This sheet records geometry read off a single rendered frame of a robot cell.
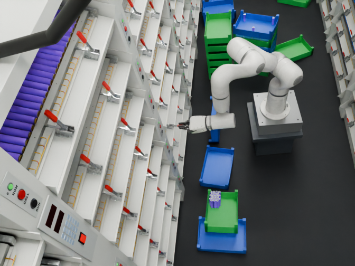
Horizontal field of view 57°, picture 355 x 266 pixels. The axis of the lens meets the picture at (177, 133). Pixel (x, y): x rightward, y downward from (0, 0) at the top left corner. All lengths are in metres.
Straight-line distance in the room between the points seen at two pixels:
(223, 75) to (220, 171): 1.01
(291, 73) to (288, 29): 1.55
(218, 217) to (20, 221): 1.66
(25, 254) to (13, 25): 0.45
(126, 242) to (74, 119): 0.61
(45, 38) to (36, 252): 0.41
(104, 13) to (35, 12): 0.39
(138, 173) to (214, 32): 1.64
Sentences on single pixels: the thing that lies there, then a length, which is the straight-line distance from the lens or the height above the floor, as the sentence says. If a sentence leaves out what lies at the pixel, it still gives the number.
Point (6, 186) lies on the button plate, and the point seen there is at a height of 1.68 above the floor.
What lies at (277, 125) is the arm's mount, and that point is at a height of 0.37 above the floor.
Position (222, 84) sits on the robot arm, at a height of 0.97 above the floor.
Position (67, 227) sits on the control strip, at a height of 1.45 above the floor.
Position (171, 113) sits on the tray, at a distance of 2.05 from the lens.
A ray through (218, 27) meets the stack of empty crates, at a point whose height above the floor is 0.40.
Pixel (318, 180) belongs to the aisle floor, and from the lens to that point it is 2.44.
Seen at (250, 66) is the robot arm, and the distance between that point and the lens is 1.54.
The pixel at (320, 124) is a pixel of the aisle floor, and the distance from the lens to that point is 2.68.
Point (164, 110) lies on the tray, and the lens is 1.82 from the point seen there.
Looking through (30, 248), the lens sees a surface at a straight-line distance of 0.75.
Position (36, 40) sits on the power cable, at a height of 1.83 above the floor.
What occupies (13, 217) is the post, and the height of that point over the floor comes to 1.64.
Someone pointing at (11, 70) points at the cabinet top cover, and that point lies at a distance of 0.65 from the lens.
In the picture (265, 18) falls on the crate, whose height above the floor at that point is 0.43.
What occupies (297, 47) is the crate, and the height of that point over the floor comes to 0.00.
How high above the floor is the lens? 2.14
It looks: 55 degrees down
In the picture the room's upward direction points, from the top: 16 degrees counter-clockwise
